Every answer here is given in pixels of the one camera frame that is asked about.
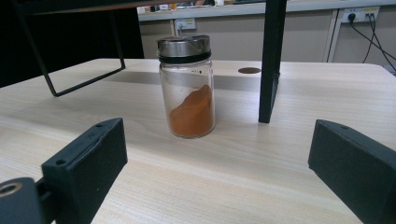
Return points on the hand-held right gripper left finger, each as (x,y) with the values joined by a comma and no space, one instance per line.
(87,168)

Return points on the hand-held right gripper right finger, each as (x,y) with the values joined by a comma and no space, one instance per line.
(358,168)

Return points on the glass jar with orange powder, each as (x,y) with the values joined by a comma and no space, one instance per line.
(193,115)

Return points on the black two-tier shelf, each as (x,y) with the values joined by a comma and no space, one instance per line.
(271,62)

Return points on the black curtain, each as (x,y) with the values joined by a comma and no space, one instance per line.
(77,40)

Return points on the brown round table grommet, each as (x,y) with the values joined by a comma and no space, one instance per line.
(249,70)

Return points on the black plug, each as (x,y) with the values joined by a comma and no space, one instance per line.
(351,17)

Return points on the grey ledge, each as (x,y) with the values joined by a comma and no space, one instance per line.
(236,9)

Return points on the white partition post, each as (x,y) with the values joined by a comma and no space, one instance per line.
(172,28)
(332,34)

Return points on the white wall socket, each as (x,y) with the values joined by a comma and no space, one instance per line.
(185,24)
(362,14)

